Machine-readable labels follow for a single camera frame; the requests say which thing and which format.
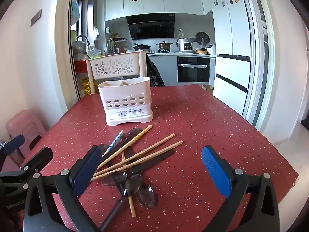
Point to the white upper kitchen cabinets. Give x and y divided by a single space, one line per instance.
144 2

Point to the black built-in oven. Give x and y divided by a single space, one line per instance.
193 73

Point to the blue patterned chopstick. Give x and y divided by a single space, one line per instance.
115 141

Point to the white refrigerator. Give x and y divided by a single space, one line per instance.
229 41

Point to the bamboo chopstick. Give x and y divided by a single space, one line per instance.
169 147
135 138
132 205
159 141

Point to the silver rice cooker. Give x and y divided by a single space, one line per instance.
184 45

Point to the small white appliance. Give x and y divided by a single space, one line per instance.
211 49

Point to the dark wall plate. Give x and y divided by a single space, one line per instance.
36 17

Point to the round black fan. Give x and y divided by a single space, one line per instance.
201 38

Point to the pink plastic stool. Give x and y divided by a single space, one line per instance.
24 125

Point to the black range hood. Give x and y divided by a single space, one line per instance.
152 27

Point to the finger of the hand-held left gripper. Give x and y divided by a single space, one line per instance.
14 143
38 157

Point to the gold foil bag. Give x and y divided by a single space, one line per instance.
87 85

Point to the countertop spice rack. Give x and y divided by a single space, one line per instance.
117 46

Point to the cardboard box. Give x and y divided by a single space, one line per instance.
208 89

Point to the black wok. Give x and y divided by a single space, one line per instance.
142 46

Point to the steel cooking pot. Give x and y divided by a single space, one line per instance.
164 45

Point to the white plastic utensil holder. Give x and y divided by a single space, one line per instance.
125 113

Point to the white sliding door frame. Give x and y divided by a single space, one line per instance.
262 77

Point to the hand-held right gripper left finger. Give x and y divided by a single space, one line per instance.
84 171

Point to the black bag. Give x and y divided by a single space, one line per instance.
154 75

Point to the hanging white plastic bag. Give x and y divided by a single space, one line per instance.
96 33

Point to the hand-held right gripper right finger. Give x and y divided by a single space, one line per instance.
216 171

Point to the steel kettle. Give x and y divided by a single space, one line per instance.
79 47

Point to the white perforated plastic rack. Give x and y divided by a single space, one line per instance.
113 65

